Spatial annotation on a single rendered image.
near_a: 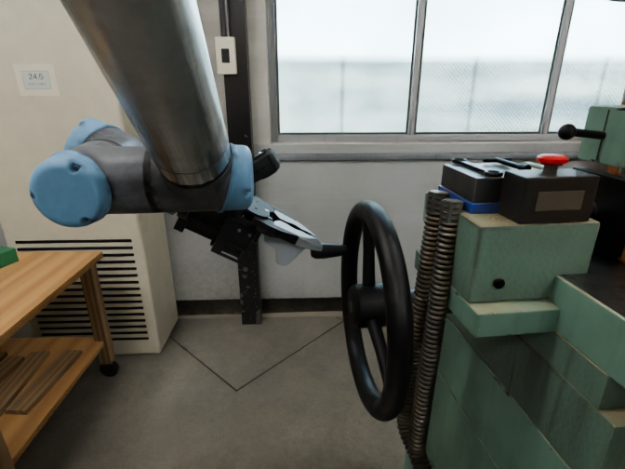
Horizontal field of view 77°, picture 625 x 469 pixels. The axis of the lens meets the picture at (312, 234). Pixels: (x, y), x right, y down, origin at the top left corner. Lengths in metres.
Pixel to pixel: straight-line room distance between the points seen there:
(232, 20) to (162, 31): 1.43
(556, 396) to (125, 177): 0.52
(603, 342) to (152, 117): 0.44
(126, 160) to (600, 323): 0.49
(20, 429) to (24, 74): 1.11
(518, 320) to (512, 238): 0.09
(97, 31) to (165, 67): 0.04
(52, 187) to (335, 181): 1.45
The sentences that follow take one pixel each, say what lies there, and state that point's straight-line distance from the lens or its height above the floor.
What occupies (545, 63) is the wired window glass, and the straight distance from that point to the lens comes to 2.11.
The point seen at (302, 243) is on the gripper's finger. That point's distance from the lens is 0.57.
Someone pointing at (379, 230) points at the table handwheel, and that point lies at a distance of 0.45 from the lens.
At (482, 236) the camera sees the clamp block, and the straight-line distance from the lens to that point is 0.43.
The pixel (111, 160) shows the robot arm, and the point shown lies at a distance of 0.46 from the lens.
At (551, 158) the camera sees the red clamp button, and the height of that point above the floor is 1.02.
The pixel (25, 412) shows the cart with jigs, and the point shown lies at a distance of 1.53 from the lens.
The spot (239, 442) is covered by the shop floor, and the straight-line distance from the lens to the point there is 1.48.
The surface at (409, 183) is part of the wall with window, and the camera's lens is 1.86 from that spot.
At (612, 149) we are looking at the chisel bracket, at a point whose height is 1.02.
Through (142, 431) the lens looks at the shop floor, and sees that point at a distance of 1.59.
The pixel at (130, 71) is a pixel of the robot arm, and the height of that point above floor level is 1.10.
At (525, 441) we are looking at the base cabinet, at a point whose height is 0.68.
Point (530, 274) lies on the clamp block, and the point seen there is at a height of 0.90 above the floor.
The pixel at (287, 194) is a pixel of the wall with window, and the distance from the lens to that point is 1.80.
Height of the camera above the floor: 1.09
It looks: 21 degrees down
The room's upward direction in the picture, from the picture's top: straight up
